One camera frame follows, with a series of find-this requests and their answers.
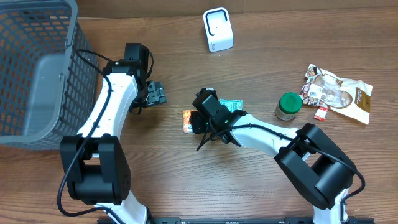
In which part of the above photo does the teal orange snack packet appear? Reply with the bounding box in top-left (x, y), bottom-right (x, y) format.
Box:
top-left (219, 98), bottom-right (243, 112)

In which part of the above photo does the small orange white box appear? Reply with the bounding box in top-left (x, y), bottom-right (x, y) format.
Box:
top-left (183, 110), bottom-right (196, 134)

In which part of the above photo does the red snack stick packet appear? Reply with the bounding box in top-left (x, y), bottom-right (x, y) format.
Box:
top-left (314, 106), bottom-right (328, 121)

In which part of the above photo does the beige brown snack bag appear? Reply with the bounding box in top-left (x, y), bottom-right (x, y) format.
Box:
top-left (300, 64), bottom-right (373, 124)

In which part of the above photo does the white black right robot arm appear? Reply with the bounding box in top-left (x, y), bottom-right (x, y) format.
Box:
top-left (193, 88), bottom-right (358, 223)

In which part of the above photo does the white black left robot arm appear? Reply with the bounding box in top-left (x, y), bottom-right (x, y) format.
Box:
top-left (57, 43), bottom-right (167, 224)

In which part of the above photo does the white barcode scanner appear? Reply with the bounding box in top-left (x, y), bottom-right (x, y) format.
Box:
top-left (203, 7), bottom-right (234, 52)

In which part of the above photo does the grey plastic mesh basket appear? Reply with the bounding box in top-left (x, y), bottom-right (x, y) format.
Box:
top-left (1, 0), bottom-right (98, 150)

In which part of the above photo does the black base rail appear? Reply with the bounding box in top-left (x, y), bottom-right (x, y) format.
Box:
top-left (98, 217), bottom-right (376, 224)

